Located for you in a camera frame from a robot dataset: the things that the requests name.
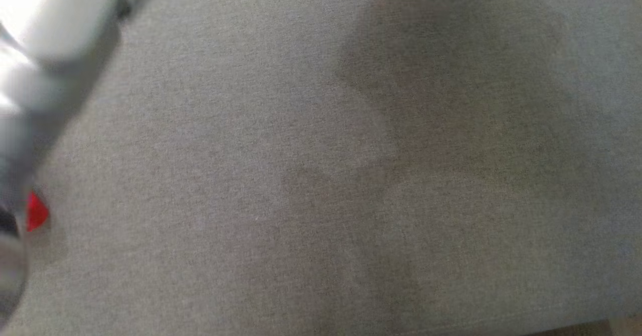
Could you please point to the white and grey left robot arm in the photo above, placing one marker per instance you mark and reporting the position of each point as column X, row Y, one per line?
column 50, row 15

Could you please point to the red and white basketball jersey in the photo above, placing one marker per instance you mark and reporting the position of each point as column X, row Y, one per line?
column 36, row 211

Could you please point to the yellow and grey sofa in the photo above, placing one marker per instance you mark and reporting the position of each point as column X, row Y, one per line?
column 321, row 175

